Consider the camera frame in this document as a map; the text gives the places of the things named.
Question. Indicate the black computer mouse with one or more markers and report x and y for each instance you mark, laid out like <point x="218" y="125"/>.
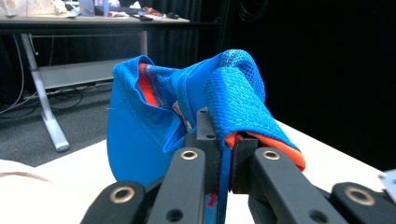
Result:
<point x="172" y="15"/>

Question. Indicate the desk with white metal legs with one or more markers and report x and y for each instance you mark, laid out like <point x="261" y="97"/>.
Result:
<point x="74" y="73"/>

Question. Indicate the pile of pale bags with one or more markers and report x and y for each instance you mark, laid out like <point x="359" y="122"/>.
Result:
<point x="34" y="6"/>

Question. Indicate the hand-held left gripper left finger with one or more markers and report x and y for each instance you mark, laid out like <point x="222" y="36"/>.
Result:
<point x="208" y="149"/>

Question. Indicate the blue bottle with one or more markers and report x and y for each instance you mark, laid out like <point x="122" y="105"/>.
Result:
<point x="106" y="7"/>

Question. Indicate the beige cap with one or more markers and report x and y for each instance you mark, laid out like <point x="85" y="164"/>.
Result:
<point x="21" y="199"/>

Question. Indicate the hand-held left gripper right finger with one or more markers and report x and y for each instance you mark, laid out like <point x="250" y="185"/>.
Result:
<point x="243" y="165"/>

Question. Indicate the blue cap with orange trim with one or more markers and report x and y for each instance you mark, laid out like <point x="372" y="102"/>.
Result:
<point x="137" y="146"/>

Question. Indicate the black and orange device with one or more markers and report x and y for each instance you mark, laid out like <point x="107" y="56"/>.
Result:
<point x="150" y="12"/>

